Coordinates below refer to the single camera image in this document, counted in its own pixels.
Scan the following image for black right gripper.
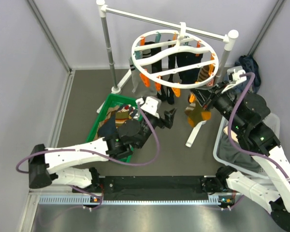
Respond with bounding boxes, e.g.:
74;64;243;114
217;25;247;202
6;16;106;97
192;79;245;131

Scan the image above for olive green striped sock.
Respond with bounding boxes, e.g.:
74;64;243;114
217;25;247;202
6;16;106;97
185;93;211;128

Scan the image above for brown striped sock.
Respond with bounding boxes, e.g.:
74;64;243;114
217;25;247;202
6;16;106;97
195;65;210;83

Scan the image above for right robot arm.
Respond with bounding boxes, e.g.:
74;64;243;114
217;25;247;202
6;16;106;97
191;87;290;232

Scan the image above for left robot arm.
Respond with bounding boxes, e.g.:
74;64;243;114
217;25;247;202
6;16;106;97
28;108;176;192

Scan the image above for dark navy hanging socks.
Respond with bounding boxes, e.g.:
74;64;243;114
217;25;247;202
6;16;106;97
150;47;203;105

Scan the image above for white round sock hanger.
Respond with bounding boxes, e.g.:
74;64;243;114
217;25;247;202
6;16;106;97
131;22;219;90

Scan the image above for grey striped sock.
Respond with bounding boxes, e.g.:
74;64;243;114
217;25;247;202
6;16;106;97
129;49;157;99

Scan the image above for green plastic bin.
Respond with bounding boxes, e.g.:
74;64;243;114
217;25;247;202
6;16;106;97
81;94;150;166

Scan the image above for blue clothes pile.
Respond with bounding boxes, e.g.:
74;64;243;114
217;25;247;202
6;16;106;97
234;55;261;94

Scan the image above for white laundry basket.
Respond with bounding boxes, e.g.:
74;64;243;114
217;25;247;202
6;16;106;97
213;118;268;179

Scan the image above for white drying rack stand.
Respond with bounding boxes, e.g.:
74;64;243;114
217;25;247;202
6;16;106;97
96;0;239;147

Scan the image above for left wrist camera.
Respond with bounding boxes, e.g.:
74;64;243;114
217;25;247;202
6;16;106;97
136;96;161;118

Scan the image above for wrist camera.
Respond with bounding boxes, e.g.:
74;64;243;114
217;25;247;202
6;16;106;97
136;96;161;118
221;66;247;93

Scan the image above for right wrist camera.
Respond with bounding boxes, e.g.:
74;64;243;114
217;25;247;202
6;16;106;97
221;66;247;93

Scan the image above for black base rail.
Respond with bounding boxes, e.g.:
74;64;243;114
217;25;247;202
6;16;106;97
100;176;219;201

